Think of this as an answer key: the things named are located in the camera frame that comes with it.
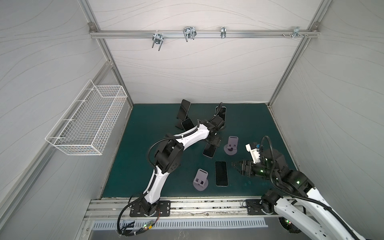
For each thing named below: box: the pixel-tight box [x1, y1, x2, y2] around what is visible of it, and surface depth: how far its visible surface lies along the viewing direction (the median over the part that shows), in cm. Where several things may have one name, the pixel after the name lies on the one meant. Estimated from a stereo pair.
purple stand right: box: [223, 136, 239, 156], surface depth 92 cm
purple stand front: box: [193, 168, 209, 191], surface depth 78 cm
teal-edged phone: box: [214, 160, 229, 187], surface depth 86 cm
